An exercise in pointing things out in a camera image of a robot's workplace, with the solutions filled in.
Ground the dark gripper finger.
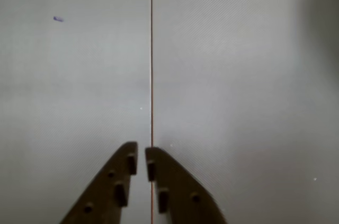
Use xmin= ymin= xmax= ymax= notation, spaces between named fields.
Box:
xmin=145 ymin=147 xmax=228 ymax=224
xmin=60 ymin=141 xmax=138 ymax=224

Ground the gray rubber mat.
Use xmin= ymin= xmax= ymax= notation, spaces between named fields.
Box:
xmin=0 ymin=0 xmax=153 ymax=224
xmin=150 ymin=0 xmax=339 ymax=224

